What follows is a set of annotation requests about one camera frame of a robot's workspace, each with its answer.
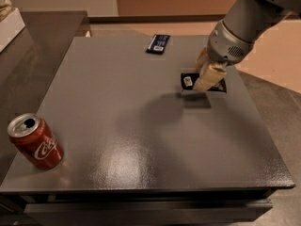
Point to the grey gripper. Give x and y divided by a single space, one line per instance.
225 48

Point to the black chocolate RXBAR wrapper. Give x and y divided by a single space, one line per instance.
188 80

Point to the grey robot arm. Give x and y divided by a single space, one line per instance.
248 19

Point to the blue snack bar wrapper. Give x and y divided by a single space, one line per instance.
158 44

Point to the dark side counter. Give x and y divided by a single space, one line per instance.
29 64

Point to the red Coca-Cola can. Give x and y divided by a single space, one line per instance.
32 136

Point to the white box on counter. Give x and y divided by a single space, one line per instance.
11 23

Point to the grey metal table frame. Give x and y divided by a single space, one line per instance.
207 208

